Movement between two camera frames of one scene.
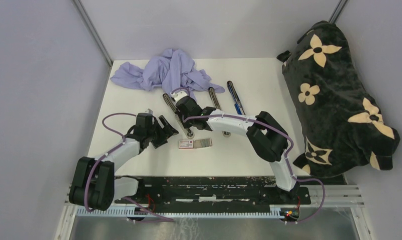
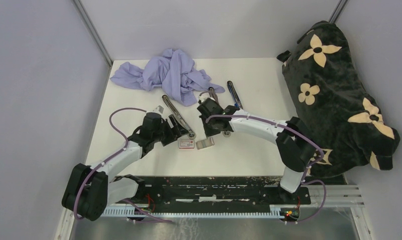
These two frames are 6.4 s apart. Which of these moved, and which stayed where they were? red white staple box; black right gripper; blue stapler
Moved: black right gripper
Stayed: red white staple box; blue stapler
